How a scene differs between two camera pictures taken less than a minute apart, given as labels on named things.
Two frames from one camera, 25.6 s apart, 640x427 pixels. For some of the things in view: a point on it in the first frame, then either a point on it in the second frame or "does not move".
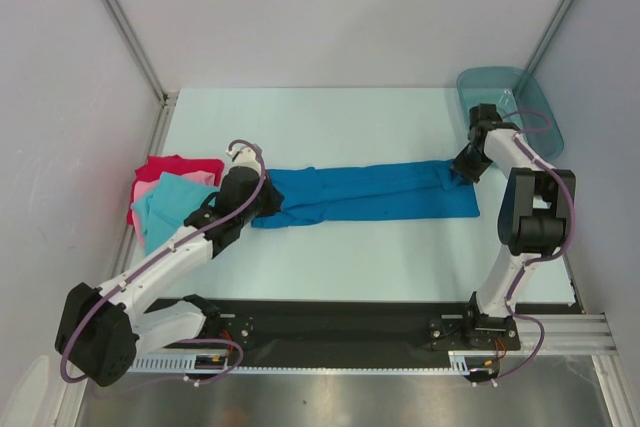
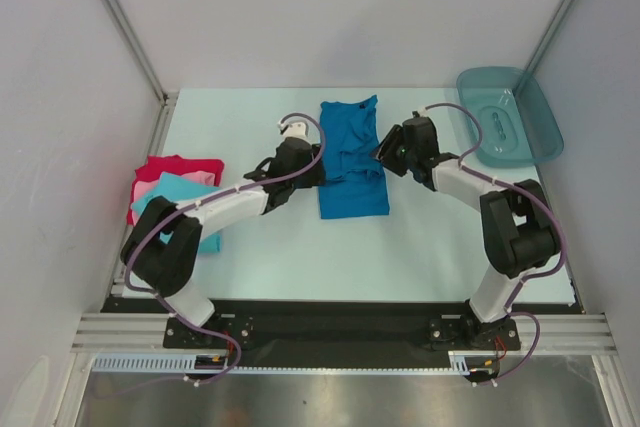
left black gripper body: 263,205 to 309,178
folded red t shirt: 156,165 does not move
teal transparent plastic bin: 517,99 does not move
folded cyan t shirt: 165,211 does not move
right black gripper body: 467,167 to 388,150
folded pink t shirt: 144,188 does not move
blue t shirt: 408,191 to 353,183
